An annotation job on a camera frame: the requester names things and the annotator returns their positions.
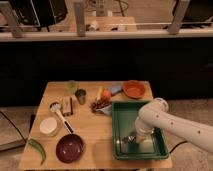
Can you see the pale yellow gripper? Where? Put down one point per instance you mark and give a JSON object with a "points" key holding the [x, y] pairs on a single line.
{"points": [[141, 137]]}

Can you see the silver metal fork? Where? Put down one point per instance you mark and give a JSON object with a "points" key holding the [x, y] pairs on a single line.
{"points": [[130, 138]]}

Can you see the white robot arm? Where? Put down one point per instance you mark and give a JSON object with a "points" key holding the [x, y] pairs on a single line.
{"points": [[155, 114]]}

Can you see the green plastic tray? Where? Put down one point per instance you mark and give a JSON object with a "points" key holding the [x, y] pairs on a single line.
{"points": [[123, 117]]}

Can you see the orange ceramic bowl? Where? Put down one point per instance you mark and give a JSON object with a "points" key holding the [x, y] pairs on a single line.
{"points": [[133, 89]]}

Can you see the dark red grapes cluster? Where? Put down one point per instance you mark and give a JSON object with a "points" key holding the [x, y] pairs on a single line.
{"points": [[100, 106]]}

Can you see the blue cloth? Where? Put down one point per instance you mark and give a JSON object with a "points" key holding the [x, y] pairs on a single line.
{"points": [[115, 89]]}

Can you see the orange toy fruit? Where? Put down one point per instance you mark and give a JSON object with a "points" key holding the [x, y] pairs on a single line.
{"points": [[106, 95]]}

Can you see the yellow banana toy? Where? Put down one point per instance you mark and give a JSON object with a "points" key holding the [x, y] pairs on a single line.
{"points": [[100, 90]]}

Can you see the wooden table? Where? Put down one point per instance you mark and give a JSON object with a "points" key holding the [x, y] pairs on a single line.
{"points": [[95, 130]]}

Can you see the dark purple bowl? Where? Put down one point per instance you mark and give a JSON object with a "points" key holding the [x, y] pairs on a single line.
{"points": [[69, 148]]}

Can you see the wooden block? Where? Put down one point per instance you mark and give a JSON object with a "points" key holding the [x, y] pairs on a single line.
{"points": [[67, 106]]}

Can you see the green translucent cup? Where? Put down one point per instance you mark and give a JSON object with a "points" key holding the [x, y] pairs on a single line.
{"points": [[72, 86]]}

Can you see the white-headed dish brush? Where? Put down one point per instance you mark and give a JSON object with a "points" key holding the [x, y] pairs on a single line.
{"points": [[56, 108]]}

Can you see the white round lidded container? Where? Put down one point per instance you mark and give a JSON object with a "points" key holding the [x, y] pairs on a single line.
{"points": [[49, 126]]}

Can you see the green chili pepper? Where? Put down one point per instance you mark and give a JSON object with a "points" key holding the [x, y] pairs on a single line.
{"points": [[37, 146]]}

